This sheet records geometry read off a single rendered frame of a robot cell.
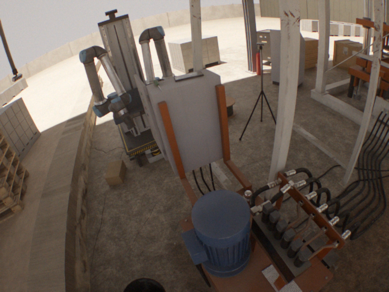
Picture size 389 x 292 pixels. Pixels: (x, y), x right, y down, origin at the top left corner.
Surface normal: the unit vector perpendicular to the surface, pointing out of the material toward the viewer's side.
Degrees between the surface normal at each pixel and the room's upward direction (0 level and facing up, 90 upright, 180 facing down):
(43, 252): 0
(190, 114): 90
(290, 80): 89
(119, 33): 90
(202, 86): 90
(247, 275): 0
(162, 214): 0
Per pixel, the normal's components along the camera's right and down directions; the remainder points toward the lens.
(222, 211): -0.16, -0.78
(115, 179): 0.12, 0.58
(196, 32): 0.38, 0.64
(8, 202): 0.53, 0.44
